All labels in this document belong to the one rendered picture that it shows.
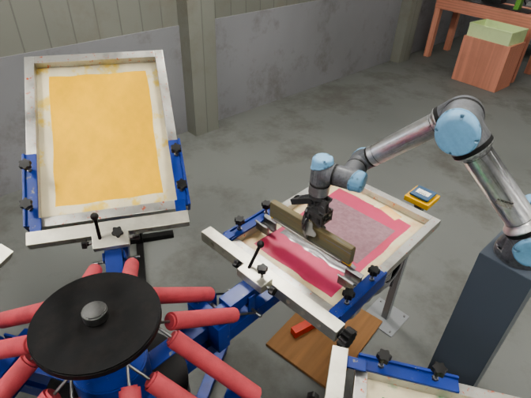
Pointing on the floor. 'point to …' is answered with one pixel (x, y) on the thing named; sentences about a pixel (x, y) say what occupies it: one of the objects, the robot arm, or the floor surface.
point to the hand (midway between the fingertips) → (309, 232)
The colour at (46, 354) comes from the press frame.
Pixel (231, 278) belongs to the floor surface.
